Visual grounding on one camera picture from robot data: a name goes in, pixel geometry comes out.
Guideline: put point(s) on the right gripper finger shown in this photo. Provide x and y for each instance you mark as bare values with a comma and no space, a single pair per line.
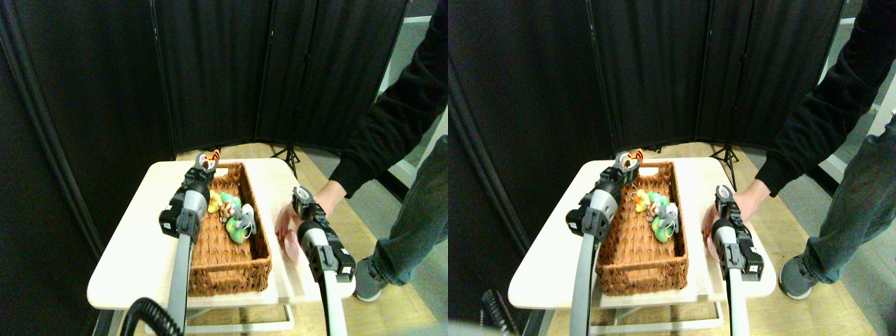
724,197
302,197

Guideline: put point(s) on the orange striped tiger toy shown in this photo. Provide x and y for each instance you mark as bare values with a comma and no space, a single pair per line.
208,161
632,160

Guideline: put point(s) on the yellow duck toy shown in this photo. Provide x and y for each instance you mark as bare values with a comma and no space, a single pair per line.
640,201
214,203

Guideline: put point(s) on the white and orange toy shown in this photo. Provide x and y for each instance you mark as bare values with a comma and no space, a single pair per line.
229,209
656,209

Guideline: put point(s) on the light green toy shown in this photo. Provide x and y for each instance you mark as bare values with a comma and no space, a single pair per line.
238,233
661,231

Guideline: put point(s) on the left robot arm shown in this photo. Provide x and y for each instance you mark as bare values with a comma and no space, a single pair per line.
583,294
180,294

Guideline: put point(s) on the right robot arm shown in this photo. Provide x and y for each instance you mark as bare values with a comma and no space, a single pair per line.
334,315
738,315

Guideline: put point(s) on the person's hand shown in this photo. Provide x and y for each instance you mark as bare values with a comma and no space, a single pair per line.
287,222
749,203

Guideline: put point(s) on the black tripod stand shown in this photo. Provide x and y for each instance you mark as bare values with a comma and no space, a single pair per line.
726,157
288,159

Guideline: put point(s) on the black curtain stand foot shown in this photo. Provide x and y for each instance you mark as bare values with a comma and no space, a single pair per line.
655,150

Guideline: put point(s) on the grey toy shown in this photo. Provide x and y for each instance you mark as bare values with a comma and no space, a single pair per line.
672,215
246,215

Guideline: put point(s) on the brown wicker basket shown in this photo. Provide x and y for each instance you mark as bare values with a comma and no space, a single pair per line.
231,276
644,276

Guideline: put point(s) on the low white table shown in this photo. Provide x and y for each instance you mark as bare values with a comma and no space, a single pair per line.
126,252
546,259

